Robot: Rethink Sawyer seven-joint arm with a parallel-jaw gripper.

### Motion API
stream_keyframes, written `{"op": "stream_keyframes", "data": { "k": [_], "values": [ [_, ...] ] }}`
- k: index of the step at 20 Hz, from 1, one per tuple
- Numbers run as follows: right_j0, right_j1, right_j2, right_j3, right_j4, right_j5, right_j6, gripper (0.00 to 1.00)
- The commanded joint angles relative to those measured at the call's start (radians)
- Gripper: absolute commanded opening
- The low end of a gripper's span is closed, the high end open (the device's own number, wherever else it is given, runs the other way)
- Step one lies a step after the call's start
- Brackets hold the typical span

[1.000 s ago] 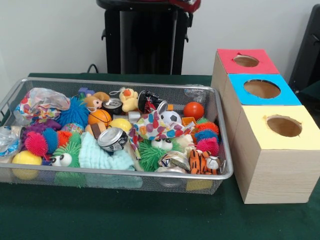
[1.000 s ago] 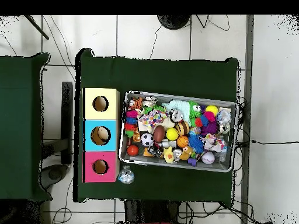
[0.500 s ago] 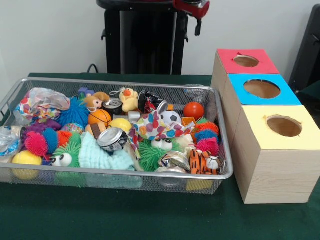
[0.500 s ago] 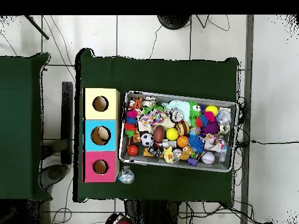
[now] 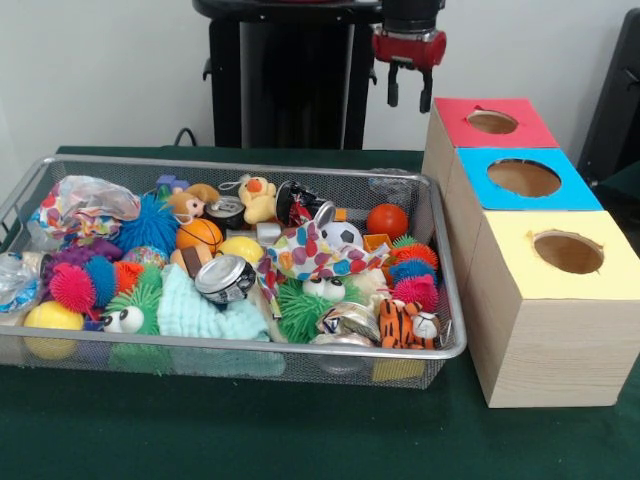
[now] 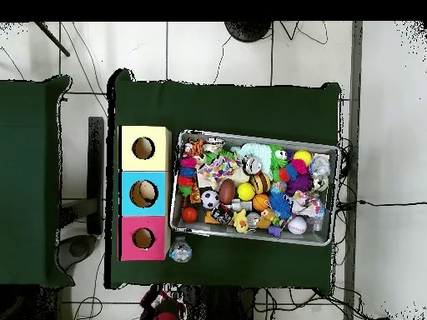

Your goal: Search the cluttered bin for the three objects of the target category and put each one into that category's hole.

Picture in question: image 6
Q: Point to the polka-dot crumpled cloth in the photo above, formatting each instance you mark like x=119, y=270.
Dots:
x=218, y=170

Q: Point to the blue spiky ball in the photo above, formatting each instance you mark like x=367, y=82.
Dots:
x=280, y=205

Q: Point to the black upright panel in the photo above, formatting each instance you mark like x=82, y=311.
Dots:
x=95, y=166

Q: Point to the black round stand base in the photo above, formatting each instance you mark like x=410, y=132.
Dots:
x=248, y=31

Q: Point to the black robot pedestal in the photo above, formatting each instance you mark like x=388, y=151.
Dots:
x=227, y=306

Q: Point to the brown toy football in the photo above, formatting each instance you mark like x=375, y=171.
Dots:
x=227, y=191

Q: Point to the grey stand foot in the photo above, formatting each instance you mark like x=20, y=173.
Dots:
x=78, y=248

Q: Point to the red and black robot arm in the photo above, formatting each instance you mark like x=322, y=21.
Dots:
x=163, y=315

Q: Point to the small orange basketball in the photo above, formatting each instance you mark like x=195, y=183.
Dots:
x=261, y=202

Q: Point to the mint green cloth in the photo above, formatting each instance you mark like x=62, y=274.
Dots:
x=257, y=153

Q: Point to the plain yellow ball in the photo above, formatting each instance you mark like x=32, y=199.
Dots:
x=246, y=191

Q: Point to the yellow duck plush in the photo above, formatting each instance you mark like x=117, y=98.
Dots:
x=240, y=221

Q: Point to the wooden box with three holes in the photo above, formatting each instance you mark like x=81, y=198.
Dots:
x=156, y=193

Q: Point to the dark green side tablecloth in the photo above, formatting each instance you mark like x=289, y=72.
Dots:
x=26, y=150

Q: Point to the red-orange ball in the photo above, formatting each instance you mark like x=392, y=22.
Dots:
x=189, y=215

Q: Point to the small soccer ball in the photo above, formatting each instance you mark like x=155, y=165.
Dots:
x=210, y=199

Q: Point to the black tripod leg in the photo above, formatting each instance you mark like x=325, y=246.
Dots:
x=53, y=39

